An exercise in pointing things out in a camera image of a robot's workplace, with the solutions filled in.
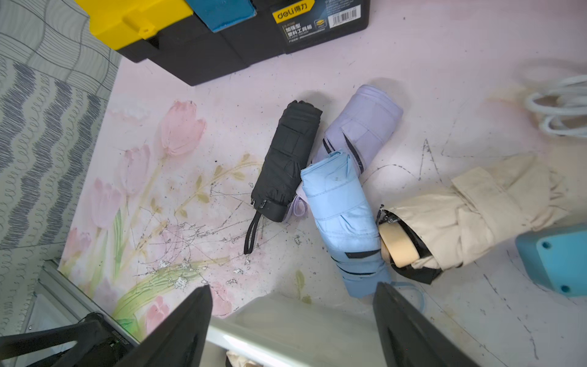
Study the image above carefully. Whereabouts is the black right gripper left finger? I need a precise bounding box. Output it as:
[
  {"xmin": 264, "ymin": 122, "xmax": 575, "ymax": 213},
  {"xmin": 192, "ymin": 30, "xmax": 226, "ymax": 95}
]
[{"xmin": 117, "ymin": 285, "xmax": 212, "ymax": 367}]

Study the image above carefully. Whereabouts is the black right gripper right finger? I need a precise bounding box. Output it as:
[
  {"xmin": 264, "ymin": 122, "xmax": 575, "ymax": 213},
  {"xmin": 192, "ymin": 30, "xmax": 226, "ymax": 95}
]
[{"xmin": 373, "ymin": 282, "xmax": 477, "ymax": 367}]

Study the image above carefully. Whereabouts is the white plastic storage box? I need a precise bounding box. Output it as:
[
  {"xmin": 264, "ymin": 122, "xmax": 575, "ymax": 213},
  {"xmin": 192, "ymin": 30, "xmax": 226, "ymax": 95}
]
[{"xmin": 206, "ymin": 294, "xmax": 386, "ymax": 366}]

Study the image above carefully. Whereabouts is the small pale blue umbrella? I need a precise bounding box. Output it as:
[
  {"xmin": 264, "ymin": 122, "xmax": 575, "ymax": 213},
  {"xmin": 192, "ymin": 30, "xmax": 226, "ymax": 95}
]
[{"xmin": 301, "ymin": 151, "xmax": 392, "ymax": 298}]

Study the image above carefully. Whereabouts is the black umbrella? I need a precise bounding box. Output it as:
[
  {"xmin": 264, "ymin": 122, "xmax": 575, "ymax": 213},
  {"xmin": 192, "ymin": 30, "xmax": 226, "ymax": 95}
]
[{"xmin": 243, "ymin": 100, "xmax": 322, "ymax": 255}]

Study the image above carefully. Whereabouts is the beige umbrella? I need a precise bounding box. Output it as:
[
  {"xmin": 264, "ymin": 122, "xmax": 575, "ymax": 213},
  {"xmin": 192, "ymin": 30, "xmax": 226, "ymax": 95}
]
[{"xmin": 226, "ymin": 351, "xmax": 262, "ymax": 367}]

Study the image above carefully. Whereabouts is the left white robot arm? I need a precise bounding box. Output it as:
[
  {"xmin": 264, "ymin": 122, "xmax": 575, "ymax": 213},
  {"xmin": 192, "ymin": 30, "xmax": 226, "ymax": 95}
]
[{"xmin": 1, "ymin": 313, "xmax": 135, "ymax": 366}]

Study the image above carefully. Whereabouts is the cream umbrella right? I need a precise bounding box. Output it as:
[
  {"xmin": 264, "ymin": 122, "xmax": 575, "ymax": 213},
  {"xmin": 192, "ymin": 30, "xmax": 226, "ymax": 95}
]
[{"xmin": 378, "ymin": 155, "xmax": 571, "ymax": 284}]

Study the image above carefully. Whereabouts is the teal umbrella case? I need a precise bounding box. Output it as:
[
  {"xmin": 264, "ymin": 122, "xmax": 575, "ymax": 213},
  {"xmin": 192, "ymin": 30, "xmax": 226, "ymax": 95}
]
[{"xmin": 515, "ymin": 223, "xmax": 586, "ymax": 298}]

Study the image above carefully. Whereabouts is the lavender folded umbrella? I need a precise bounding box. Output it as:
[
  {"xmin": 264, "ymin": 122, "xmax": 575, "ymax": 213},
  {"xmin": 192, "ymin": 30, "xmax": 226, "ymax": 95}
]
[{"xmin": 286, "ymin": 84, "xmax": 404, "ymax": 219}]

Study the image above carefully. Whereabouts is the yellow black toolbox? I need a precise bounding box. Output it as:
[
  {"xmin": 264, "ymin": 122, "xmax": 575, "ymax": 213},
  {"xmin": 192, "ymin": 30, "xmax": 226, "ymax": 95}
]
[{"xmin": 77, "ymin": 0, "xmax": 371, "ymax": 87}]

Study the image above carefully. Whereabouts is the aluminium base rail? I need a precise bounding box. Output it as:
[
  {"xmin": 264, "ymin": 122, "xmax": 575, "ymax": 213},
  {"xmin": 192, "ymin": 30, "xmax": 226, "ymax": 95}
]
[{"xmin": 19, "ymin": 260, "xmax": 138, "ymax": 366}]

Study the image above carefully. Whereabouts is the white coiled cable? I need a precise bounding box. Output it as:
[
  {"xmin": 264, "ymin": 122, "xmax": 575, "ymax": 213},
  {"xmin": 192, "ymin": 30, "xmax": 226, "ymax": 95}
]
[{"xmin": 524, "ymin": 74, "xmax": 587, "ymax": 139}]

